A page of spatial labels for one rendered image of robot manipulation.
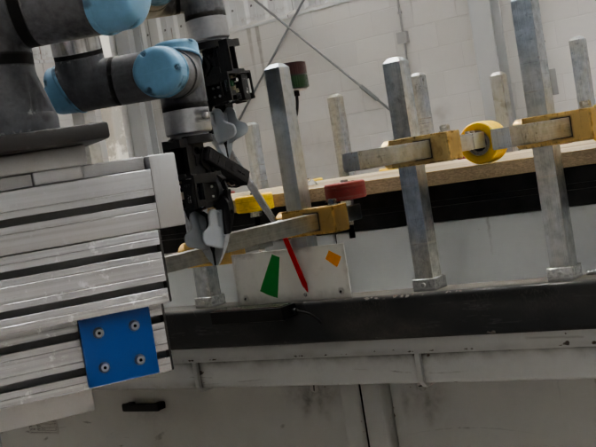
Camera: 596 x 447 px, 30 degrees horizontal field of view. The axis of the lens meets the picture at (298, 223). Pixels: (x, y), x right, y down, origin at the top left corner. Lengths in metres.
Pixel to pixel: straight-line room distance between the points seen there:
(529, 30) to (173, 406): 1.33
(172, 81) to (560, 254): 0.69
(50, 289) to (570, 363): 0.94
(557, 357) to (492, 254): 0.31
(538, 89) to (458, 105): 8.32
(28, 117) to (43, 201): 0.10
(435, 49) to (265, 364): 8.18
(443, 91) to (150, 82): 8.63
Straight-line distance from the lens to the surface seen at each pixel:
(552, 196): 1.85
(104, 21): 1.33
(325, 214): 2.04
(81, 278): 1.34
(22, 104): 1.34
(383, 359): 2.07
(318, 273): 2.07
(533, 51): 1.85
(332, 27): 10.88
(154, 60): 1.66
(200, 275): 2.24
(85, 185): 1.34
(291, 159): 2.07
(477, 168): 2.12
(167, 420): 2.73
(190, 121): 1.77
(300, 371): 2.18
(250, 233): 1.87
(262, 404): 2.54
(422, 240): 1.95
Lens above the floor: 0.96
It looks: 3 degrees down
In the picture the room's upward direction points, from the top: 9 degrees counter-clockwise
